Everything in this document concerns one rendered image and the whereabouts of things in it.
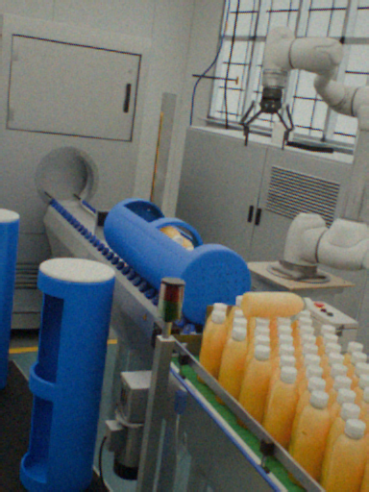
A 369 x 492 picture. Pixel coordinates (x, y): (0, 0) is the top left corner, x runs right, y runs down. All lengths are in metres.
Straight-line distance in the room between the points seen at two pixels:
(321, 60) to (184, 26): 5.75
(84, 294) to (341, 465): 1.25
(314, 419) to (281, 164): 3.12
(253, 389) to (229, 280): 0.63
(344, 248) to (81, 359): 1.16
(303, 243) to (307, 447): 1.47
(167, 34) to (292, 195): 3.94
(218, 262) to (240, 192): 2.60
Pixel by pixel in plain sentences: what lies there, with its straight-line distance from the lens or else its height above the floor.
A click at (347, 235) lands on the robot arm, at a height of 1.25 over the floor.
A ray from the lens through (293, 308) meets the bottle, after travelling 2.02.
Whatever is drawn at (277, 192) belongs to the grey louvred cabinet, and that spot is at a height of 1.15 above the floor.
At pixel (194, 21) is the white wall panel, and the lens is 8.08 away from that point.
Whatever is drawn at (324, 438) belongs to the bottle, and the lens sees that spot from 1.59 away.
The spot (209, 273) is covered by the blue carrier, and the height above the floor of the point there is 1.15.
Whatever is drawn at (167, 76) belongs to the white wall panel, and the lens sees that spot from 7.97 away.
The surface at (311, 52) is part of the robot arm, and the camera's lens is 2.39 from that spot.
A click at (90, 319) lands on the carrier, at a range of 2.47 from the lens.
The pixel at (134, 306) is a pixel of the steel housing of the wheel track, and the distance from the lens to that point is 2.68.
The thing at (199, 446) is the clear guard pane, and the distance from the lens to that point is 1.84.
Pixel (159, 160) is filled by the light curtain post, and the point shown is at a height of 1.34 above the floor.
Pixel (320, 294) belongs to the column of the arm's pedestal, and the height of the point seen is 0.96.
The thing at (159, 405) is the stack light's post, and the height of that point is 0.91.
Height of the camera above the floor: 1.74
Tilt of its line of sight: 14 degrees down
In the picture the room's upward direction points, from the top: 8 degrees clockwise
